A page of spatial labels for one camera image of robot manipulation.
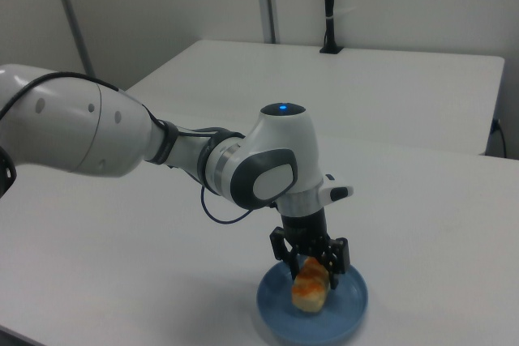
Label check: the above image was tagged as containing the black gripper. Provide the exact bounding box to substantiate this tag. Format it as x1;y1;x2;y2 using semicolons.
268;204;350;291

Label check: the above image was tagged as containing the orange glazed bread loaf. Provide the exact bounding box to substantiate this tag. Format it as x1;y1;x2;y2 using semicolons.
291;257;329;312

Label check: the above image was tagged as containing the blue round plate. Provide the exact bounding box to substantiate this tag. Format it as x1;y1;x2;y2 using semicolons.
255;258;371;344

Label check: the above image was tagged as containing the thin blue cable loop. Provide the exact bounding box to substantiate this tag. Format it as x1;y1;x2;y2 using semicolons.
199;184;281;226

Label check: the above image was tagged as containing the black cable with plug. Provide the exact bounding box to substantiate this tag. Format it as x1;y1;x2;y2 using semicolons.
491;117;508;157

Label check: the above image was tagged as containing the black camera stand pole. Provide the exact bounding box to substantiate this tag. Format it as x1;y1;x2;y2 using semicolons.
319;0;345;55

